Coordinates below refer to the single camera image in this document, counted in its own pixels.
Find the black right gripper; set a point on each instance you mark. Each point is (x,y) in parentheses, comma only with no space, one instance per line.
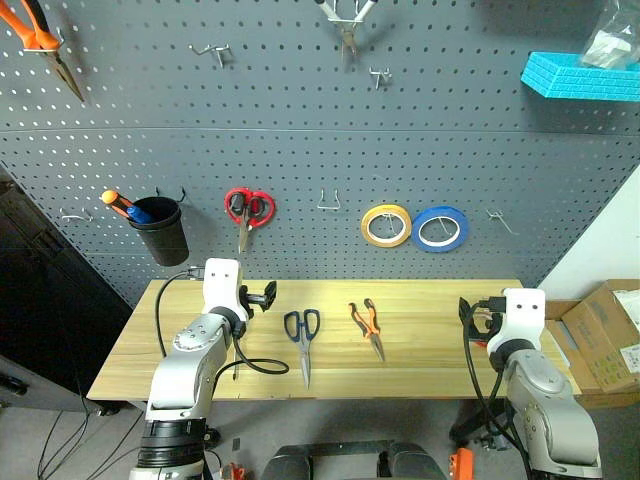
(486,334)

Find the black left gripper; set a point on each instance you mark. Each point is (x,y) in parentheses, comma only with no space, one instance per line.
(248,299)

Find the orange and black pliers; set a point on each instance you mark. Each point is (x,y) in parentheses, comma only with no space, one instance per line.
(372,327)

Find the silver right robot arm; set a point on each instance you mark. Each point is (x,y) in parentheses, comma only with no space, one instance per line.
(545,400)

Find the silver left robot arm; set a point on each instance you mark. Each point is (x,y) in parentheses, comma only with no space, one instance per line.
(185,370)

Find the flat open cardboard box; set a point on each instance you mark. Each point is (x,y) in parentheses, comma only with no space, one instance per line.
(557,320)

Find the blue tape roll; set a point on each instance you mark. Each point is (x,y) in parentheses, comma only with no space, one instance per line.
(417,235)

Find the long silver peg hook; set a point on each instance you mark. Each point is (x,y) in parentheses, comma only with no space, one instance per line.
(495,215)

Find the black plastic cup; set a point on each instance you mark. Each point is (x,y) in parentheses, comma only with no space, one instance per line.
(165,240)

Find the yellow tape roll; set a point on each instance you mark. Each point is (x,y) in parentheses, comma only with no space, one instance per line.
(366,225)

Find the brown cardboard box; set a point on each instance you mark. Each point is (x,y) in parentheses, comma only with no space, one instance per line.
(600,340)

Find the orange clamp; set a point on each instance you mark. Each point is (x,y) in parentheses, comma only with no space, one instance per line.
(232,472)
(461,465)

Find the grey metal pegboard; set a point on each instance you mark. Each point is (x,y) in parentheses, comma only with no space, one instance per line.
(300,150)

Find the dark rounded shape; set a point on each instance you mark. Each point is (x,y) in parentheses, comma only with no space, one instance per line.
(417,462)
(287,465)

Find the dark flat crossbar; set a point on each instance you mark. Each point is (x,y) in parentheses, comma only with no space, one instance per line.
(340,448)

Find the silver curved peg hook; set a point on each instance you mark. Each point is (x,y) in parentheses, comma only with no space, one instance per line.
(75,217)

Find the black cabinet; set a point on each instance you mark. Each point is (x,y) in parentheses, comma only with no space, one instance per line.
(50,300)

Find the small silver peg hook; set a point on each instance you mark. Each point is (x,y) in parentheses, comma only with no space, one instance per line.
(380,75)

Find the silver double prong peg hook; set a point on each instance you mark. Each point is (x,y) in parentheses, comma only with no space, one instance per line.
(218,50)

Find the cyan plastic basket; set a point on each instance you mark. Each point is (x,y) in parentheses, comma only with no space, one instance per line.
(575,80)

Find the clear plastic bag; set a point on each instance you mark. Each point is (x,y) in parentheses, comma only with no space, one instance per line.
(607,47)

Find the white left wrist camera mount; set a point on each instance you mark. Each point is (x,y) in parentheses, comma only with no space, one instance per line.
(222,290)

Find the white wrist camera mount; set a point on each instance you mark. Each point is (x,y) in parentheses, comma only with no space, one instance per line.
(520,315)
(222,290)

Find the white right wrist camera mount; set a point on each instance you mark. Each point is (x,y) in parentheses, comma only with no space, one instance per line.
(520,315)

